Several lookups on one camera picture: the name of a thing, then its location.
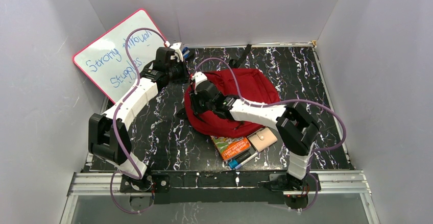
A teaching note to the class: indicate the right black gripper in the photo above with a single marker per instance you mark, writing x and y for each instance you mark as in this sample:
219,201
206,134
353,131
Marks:
194,97

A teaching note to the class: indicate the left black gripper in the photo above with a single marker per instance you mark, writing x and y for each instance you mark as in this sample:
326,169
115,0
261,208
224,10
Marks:
184,68

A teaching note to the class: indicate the red student backpack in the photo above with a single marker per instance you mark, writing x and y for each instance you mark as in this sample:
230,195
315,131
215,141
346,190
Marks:
254,86

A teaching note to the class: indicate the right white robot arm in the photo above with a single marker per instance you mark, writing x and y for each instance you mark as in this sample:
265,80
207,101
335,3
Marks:
296,127

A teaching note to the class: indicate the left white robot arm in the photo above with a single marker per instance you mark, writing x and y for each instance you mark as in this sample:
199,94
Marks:
108,137

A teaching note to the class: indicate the blue stapler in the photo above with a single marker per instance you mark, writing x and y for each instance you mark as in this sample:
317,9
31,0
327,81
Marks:
185,53

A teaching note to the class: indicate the orange Treehouse book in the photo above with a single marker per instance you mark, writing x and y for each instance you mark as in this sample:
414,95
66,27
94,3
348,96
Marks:
229,148

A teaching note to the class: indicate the beige small wallet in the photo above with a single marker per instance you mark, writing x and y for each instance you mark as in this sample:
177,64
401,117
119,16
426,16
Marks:
262,139

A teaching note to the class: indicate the black marker blue cap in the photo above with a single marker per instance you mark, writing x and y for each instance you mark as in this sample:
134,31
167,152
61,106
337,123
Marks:
235,161

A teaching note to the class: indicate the white pen blue cap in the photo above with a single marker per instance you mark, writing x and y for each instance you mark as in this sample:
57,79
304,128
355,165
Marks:
246,160

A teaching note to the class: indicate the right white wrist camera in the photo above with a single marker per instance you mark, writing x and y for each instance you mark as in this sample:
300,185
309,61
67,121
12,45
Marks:
198,78

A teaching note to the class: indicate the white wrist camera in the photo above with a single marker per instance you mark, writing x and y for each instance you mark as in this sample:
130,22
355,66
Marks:
177,47
198,78

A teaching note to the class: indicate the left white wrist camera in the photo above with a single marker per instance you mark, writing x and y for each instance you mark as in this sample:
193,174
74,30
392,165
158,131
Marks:
177,47

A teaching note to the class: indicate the white board pink frame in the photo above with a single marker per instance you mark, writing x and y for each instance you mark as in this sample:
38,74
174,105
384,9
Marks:
112,61

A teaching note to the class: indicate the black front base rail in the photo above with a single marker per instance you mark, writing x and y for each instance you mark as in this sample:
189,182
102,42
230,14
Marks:
215,187

